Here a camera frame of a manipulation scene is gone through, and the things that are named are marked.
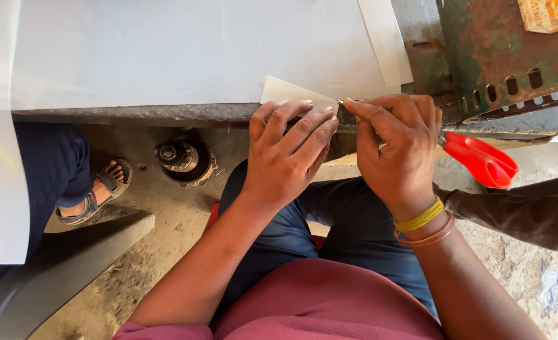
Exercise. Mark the person's left hand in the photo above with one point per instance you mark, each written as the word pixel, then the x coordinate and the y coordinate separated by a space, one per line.
pixel 279 160

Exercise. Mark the person's right hand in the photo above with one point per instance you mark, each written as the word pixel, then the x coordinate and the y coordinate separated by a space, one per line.
pixel 401 156

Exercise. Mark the small white paper piece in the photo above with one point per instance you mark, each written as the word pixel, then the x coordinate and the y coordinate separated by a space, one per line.
pixel 283 90

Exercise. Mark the yellow thread wristband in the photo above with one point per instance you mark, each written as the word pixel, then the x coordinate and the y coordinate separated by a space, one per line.
pixel 420 218

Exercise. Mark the person's blue trousers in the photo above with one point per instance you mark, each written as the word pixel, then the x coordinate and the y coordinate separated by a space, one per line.
pixel 354 222

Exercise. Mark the copper bangle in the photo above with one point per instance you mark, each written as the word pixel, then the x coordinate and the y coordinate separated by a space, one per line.
pixel 430 237

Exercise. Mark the round metal motor part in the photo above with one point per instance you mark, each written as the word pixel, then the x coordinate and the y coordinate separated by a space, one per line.
pixel 184 158

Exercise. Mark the cream paper strip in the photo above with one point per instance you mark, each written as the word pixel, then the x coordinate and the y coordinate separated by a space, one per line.
pixel 385 42

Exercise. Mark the large white paper sheet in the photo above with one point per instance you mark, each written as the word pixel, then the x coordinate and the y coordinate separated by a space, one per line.
pixel 189 47

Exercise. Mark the person's maroon shirt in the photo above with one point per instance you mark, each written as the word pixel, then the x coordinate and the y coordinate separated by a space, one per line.
pixel 316 302

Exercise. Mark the rusty green metal machine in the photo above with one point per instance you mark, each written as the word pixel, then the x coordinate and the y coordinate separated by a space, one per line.
pixel 505 52

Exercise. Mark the torn paper label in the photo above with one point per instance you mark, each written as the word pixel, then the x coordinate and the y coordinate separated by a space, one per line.
pixel 550 14

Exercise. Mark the hanging white paper sheet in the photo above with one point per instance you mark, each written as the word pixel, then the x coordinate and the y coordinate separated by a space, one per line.
pixel 0 141

